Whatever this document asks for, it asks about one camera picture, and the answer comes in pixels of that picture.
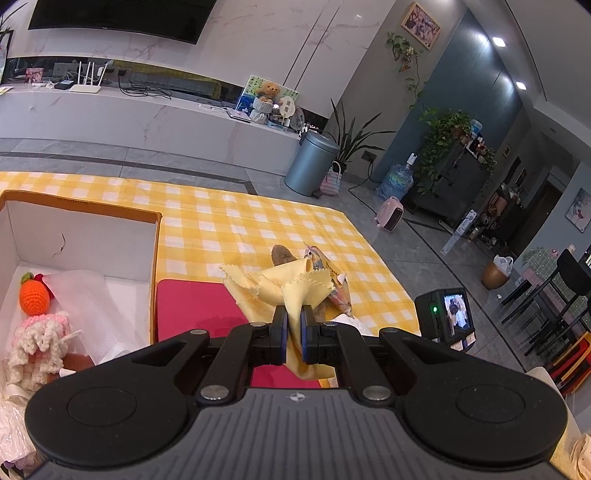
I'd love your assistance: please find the potted plant with long leaves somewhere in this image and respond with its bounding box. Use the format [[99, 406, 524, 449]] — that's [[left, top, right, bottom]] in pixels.
[[329, 97, 398, 174]]

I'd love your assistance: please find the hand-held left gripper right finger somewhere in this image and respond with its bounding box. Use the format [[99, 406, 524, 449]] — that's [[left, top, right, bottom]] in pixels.
[[300, 306, 459, 404]]

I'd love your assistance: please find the grey trash bin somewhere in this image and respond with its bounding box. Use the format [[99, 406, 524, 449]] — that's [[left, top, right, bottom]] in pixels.
[[284, 130, 341, 199]]

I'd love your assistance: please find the dark cabinet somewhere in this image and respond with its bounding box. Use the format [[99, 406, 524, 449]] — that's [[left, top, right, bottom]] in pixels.
[[406, 138, 498, 227]]

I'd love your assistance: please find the woven handbag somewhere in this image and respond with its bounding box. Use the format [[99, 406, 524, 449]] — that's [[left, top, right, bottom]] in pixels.
[[325, 161, 345, 197]]

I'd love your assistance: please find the white router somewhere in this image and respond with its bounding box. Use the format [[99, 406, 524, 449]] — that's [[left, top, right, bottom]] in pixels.
[[69, 60, 110, 94]]

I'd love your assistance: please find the red box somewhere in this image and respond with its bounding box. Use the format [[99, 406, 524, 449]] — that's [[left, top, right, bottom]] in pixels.
[[156, 278, 341, 391]]

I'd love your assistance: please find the orange crochet carrot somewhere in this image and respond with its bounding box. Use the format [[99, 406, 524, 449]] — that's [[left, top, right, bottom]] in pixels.
[[19, 271, 57, 317]]

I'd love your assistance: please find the white crumpled tissue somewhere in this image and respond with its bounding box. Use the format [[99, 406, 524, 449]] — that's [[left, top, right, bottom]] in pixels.
[[329, 314, 376, 338]]

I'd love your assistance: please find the framed wall picture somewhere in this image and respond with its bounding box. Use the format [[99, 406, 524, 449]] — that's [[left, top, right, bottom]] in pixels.
[[400, 2, 441, 51]]

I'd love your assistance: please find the brown kiwi fruit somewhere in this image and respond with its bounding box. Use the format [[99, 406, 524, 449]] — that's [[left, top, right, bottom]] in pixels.
[[270, 244, 299, 268]]

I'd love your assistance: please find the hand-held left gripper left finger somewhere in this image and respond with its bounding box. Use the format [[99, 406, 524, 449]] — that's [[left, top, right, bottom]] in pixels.
[[131, 305, 291, 407]]

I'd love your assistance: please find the hanging vine plant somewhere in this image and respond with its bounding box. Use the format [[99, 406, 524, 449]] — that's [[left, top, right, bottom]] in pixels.
[[386, 31, 430, 110]]

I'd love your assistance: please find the black television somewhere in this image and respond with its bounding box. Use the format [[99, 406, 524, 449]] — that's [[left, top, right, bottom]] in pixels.
[[28, 0, 218, 46]]

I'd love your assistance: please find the pale pink plastic bag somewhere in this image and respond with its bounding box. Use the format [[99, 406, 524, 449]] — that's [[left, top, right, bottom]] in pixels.
[[0, 383, 40, 472]]

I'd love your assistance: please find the white marble TV stand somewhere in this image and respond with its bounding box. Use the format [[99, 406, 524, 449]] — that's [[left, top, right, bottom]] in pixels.
[[0, 58, 315, 176]]

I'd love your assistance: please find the pink heater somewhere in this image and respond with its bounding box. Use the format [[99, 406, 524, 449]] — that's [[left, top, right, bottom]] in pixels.
[[376, 196, 406, 232]]

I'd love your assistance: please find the bronze waste bin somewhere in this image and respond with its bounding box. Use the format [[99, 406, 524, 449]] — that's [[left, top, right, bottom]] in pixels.
[[481, 255, 515, 291]]

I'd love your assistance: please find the green and blue poster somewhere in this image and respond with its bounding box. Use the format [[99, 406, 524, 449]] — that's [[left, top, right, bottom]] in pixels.
[[235, 74, 300, 116]]

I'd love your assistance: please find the snack packet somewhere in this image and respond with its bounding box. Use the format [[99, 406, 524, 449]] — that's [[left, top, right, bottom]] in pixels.
[[303, 242, 356, 320]]

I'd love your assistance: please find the black dining chair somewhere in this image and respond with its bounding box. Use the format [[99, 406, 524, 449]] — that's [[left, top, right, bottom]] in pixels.
[[501, 248, 591, 359]]

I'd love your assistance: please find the brown teddy bear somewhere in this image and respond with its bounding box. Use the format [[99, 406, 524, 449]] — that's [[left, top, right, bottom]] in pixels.
[[255, 82, 283, 105]]

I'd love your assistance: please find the bushy green pothos plant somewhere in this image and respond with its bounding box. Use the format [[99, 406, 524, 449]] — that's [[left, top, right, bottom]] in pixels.
[[417, 108, 498, 195]]

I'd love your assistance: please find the pink crochet toy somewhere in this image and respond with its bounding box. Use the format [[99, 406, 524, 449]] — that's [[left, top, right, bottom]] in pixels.
[[6, 309, 77, 385]]

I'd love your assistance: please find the yellow checked tablecloth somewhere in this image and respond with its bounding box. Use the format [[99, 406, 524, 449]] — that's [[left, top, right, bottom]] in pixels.
[[0, 171, 422, 389]]

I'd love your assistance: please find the portrait wall picture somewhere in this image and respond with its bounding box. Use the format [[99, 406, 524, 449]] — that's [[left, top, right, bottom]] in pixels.
[[565, 189, 591, 232]]

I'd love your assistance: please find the orange cardboard box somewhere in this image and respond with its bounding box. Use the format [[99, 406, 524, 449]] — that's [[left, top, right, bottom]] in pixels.
[[0, 189, 164, 476]]

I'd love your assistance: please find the yellow cloth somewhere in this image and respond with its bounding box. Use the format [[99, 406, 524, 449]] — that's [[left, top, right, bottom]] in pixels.
[[218, 257, 337, 382]]

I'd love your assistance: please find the blue water bottle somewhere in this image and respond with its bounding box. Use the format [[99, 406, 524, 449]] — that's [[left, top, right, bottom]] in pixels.
[[376, 154, 419, 202]]

